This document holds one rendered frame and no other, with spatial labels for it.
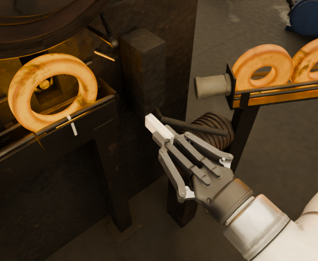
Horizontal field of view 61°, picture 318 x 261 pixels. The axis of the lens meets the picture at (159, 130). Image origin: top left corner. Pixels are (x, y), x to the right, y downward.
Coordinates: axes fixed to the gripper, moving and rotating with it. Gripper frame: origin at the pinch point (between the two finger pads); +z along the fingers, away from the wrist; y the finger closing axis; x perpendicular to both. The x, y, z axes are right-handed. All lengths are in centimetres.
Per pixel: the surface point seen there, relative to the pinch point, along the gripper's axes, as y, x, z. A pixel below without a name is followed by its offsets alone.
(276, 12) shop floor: 216, -82, 86
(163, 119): 11.5, -15.1, 10.5
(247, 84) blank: 31.7, -6.1, 1.4
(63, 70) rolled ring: -8.3, 5.0, 20.1
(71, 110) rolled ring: -9.0, -6.8, 20.7
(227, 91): 26.5, -7.5, 3.2
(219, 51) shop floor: 128, -81, 76
